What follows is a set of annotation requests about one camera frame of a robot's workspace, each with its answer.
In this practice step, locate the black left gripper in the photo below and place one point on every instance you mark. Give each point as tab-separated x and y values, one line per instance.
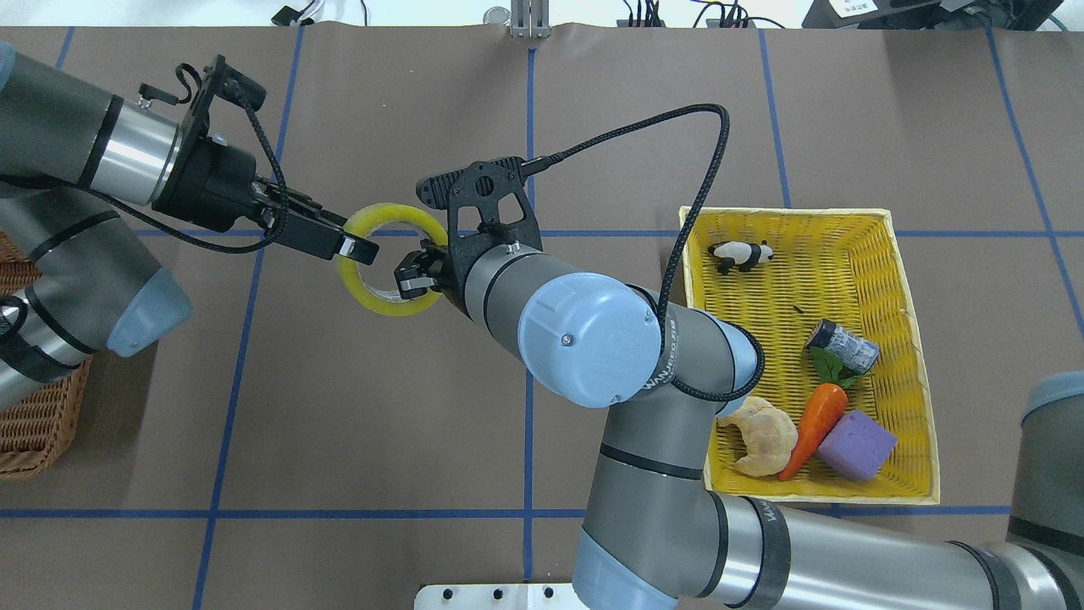
209	185

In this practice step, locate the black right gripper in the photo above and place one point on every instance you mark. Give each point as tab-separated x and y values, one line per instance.
415	277

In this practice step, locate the yellow tape roll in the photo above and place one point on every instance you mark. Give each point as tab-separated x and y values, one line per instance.
364	223

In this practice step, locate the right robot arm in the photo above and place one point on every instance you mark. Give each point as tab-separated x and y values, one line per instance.
653	533

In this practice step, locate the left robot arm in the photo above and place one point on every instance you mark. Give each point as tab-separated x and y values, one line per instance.
77	157

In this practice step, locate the brown wicker basket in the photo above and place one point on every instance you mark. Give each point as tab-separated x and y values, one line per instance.
39	430

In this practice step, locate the yellow woven basket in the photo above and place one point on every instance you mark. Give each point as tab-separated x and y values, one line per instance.
840	264

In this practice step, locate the panda figurine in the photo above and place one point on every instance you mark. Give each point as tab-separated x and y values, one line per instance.
740	255

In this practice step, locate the toy croissant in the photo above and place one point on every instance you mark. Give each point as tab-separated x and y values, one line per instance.
768	433

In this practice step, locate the toy carrot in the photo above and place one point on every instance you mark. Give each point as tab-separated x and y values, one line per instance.
825	407

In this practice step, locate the small printed can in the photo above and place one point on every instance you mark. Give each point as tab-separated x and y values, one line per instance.
856	353

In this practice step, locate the purple block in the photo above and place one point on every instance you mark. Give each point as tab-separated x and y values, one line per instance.
857	447

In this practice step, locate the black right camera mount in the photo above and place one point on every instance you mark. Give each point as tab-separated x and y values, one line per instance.
486	205

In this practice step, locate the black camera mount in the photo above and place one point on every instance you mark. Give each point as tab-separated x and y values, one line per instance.
486	205
218	80

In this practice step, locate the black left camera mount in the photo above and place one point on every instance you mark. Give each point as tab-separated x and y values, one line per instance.
218	80

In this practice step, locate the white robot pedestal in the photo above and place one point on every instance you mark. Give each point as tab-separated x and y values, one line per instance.
498	596

